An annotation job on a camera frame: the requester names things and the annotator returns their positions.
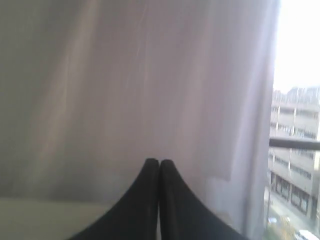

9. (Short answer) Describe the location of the white sheer curtain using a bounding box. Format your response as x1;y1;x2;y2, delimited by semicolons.
0;0;281;240

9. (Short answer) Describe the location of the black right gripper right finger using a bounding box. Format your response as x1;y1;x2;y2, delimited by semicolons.
158;159;246;240

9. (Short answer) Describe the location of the building outside window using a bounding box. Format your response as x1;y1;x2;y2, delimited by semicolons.
264;86;320;240

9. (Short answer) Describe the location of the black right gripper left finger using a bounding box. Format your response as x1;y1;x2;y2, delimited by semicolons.
70;158;160;240

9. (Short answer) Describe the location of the dark window railing bar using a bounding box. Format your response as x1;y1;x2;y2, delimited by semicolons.
269;137;320;151

